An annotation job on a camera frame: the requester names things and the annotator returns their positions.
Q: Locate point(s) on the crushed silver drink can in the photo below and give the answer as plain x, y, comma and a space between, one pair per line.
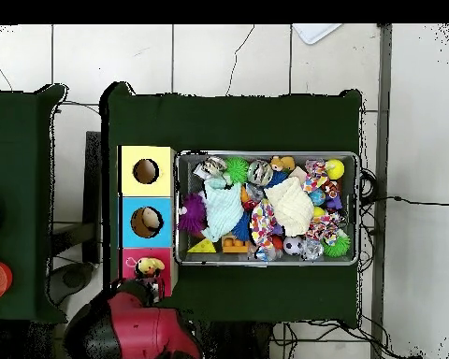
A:
214, 165
260, 172

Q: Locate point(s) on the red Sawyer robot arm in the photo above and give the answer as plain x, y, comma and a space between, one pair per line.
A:
146, 329

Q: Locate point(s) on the wooden box with three holes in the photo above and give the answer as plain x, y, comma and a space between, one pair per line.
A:
146, 224

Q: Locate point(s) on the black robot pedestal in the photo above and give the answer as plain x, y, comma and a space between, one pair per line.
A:
239, 344

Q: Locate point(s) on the yellow duck plush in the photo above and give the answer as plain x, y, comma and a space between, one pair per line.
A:
149, 265

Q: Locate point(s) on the polka dot cloth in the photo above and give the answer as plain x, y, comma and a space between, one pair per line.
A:
262, 222

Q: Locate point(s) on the yellow ball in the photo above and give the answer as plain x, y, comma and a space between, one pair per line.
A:
335, 169

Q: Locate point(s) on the brown teddy plush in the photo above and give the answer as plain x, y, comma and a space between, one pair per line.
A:
282, 163

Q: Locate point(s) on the black upright panel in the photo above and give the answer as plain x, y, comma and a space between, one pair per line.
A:
93, 187

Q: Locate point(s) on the grey rounded base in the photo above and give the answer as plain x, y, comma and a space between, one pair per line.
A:
73, 278

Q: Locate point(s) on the dark green tablecloth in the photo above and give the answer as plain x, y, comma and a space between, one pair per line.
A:
228, 123
18, 149

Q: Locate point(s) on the purple spiky toy creature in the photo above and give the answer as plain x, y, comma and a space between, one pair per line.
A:
192, 215

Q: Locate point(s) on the green spiky rubber ball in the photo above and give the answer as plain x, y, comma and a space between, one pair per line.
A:
338, 246
236, 169

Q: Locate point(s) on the mint knitted cloth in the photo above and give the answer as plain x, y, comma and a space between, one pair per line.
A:
222, 209

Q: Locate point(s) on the white tray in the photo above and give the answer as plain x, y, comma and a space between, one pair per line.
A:
314, 31

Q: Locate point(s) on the cream knitted cloth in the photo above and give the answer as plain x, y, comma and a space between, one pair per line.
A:
290, 207

